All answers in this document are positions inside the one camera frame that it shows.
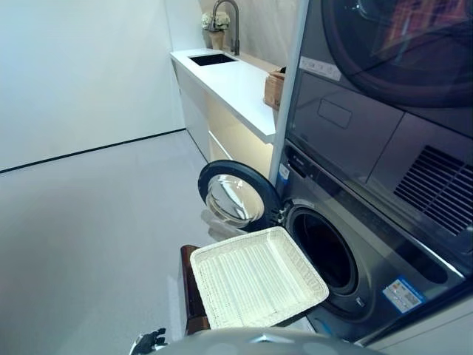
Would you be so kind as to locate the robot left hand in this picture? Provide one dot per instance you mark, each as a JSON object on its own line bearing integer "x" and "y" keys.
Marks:
{"x": 148, "y": 340}

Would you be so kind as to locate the dark brown wooden stool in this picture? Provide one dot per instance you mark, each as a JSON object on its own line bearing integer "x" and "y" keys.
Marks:
{"x": 190, "y": 292}

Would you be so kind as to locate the silver robot torso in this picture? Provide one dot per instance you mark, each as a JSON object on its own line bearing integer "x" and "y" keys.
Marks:
{"x": 266, "y": 342}

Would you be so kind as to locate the white woven tray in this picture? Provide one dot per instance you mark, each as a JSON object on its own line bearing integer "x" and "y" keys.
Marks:
{"x": 258, "y": 281}

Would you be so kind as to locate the round glass washer door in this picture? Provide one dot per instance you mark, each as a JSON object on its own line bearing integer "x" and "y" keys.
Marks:
{"x": 266, "y": 185}

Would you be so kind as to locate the blue washer sticker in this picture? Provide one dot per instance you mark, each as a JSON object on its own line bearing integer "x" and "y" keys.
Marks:
{"x": 284, "y": 173}

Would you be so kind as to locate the energy label sticker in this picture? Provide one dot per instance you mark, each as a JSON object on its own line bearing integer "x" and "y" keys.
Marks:
{"x": 403, "y": 292}

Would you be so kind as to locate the white counter cabinet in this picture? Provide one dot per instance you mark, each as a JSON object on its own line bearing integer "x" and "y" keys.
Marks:
{"x": 236, "y": 85}

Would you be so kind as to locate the black countertop sink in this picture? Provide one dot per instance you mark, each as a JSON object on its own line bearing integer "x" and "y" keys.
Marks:
{"x": 212, "y": 60}

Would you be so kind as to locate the grey stacked dryer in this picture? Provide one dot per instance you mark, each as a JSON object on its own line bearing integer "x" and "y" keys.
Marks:
{"x": 351, "y": 118}

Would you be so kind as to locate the white appliance housing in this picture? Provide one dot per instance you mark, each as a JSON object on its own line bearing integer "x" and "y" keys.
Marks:
{"x": 292, "y": 74}

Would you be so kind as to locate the grey metal faucet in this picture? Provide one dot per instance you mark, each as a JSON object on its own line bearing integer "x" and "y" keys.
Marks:
{"x": 235, "y": 37}

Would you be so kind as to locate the potted white flower plant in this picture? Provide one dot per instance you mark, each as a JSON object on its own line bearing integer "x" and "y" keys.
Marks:
{"x": 216, "y": 26}

